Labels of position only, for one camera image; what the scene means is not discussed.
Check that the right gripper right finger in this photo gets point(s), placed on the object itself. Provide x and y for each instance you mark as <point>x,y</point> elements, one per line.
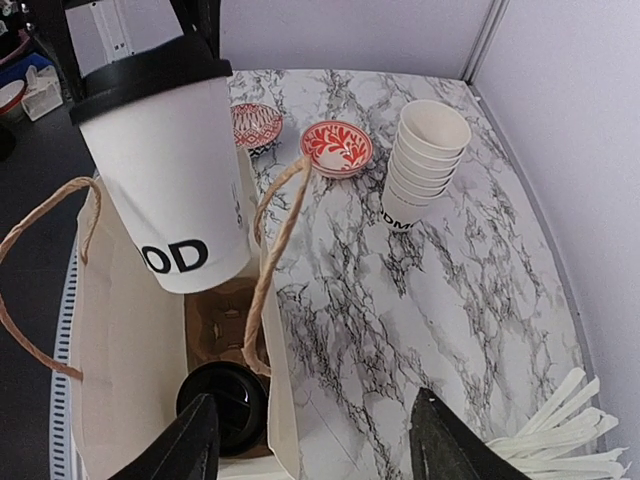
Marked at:
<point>443,448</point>

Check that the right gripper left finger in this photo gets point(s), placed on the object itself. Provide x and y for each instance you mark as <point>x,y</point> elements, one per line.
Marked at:
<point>189,448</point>

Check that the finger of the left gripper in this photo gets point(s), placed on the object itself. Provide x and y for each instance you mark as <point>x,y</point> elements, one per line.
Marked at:
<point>68,59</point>
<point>202,17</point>

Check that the brown paper takeout bag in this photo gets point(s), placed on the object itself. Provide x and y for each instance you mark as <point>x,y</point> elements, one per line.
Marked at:
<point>128,343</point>

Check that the brown cardboard cup carrier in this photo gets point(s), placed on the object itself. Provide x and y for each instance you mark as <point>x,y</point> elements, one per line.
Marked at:
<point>215,322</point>

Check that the bundle of white wrapped straws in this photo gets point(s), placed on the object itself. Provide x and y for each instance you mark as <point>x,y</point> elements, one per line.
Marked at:
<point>545,448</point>

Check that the red geometric ceramic bowl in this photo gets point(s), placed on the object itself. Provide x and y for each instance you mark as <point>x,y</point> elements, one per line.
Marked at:
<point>256,127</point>

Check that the red floral ceramic bowl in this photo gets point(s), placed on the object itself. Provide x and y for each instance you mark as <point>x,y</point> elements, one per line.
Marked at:
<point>338,149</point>

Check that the stack of white paper cups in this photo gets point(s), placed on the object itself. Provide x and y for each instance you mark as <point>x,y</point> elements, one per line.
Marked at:
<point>430,142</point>

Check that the front aluminium rail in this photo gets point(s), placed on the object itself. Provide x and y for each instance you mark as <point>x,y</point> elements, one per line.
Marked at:
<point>64,461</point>

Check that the left aluminium frame post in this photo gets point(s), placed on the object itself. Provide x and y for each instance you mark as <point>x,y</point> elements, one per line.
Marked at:
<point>481,45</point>

